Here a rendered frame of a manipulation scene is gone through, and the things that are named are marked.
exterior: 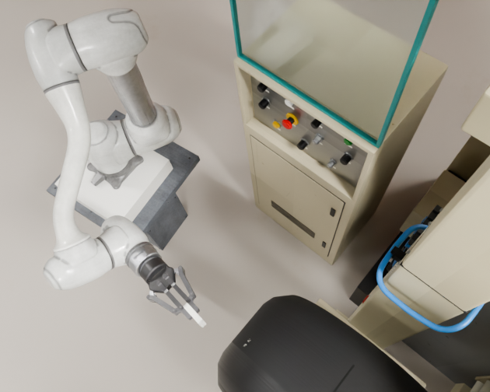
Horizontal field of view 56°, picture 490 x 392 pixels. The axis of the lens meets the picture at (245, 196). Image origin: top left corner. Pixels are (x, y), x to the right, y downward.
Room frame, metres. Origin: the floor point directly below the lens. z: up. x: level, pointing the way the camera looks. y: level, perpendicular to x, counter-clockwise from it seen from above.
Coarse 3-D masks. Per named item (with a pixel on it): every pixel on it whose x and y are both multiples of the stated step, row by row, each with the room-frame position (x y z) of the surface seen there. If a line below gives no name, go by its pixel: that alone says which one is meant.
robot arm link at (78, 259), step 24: (48, 96) 0.83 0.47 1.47; (72, 96) 0.82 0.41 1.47; (72, 120) 0.77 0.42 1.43; (72, 144) 0.72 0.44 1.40; (72, 168) 0.65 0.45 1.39; (72, 192) 0.59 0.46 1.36; (72, 216) 0.53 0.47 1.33; (72, 240) 0.46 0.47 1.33; (96, 240) 0.48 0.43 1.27; (48, 264) 0.41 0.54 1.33; (72, 264) 0.40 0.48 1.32; (96, 264) 0.40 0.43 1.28; (72, 288) 0.35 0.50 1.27
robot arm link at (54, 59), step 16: (32, 32) 0.96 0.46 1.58; (48, 32) 0.96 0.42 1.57; (64, 32) 0.95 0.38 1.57; (32, 48) 0.93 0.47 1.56; (48, 48) 0.92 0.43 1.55; (64, 48) 0.91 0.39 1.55; (32, 64) 0.90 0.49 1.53; (48, 64) 0.89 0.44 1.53; (64, 64) 0.89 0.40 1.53; (80, 64) 0.89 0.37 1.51; (48, 80) 0.86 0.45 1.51; (64, 80) 0.86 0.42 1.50
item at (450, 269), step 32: (480, 192) 0.16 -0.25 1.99; (448, 224) 0.16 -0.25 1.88; (480, 224) 0.14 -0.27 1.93; (416, 256) 0.16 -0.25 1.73; (448, 256) 0.14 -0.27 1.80; (480, 256) 0.12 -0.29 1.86; (416, 288) 0.13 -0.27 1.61; (448, 288) 0.11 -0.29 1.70; (480, 288) 0.09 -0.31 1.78; (352, 320) 0.16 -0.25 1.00; (384, 320) 0.12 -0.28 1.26; (416, 320) 0.09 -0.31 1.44
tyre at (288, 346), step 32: (256, 320) 0.17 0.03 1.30; (288, 320) 0.15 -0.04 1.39; (320, 320) 0.13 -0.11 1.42; (224, 352) 0.12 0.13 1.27; (256, 352) 0.09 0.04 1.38; (288, 352) 0.08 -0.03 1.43; (320, 352) 0.06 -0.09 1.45; (352, 352) 0.05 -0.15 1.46; (224, 384) 0.04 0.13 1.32; (256, 384) 0.03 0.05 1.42; (288, 384) 0.01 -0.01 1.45; (320, 384) 0.00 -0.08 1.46; (352, 384) -0.01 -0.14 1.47; (384, 384) -0.02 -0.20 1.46; (416, 384) -0.03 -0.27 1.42
